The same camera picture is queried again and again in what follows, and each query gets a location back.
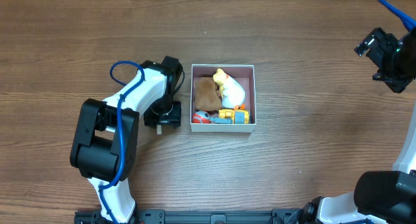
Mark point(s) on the white plush duck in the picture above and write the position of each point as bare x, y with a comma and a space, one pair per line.
231, 92

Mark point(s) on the white box pink interior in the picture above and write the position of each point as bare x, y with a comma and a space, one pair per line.
245, 76

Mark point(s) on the brown plush bear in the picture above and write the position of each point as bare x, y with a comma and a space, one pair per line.
207, 95

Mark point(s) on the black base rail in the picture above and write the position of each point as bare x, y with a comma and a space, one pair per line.
158, 216

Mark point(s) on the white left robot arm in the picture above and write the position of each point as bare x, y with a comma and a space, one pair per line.
105, 142

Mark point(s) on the red toy ball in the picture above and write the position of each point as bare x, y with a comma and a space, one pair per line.
201, 117

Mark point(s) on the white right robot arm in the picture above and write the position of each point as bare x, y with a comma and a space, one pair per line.
379, 196

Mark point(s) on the yellow wooden rattle drum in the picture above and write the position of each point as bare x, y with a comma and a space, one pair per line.
159, 129

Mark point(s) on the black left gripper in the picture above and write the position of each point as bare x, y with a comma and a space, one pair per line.
167, 119

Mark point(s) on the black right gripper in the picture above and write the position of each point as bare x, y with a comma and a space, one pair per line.
379, 50

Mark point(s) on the yellow toy bulldozer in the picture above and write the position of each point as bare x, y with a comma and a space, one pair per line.
230, 116

